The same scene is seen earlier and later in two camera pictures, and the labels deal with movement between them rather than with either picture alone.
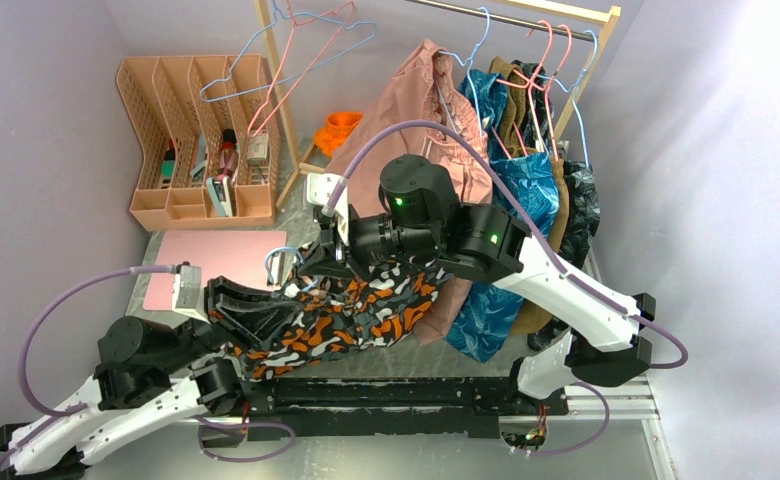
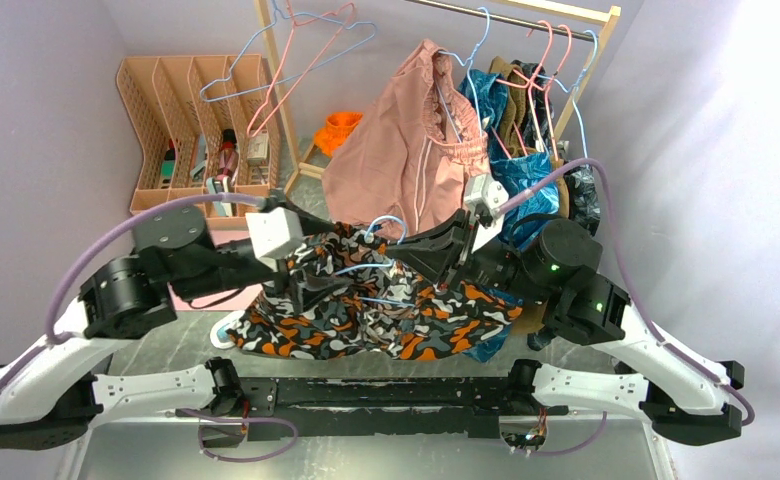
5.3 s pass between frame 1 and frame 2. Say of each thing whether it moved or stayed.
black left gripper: moved
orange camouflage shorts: moved
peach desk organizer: stayed
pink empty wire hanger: stayed
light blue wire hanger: moved
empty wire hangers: stayed
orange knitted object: stayed
